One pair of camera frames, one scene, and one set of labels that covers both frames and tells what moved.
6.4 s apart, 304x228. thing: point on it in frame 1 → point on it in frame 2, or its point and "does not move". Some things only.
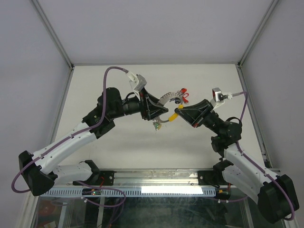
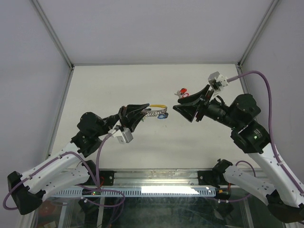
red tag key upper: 183,90 does not move
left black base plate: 106,177 does not move
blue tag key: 177,100 → 163,116
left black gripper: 153,109 → 130,116
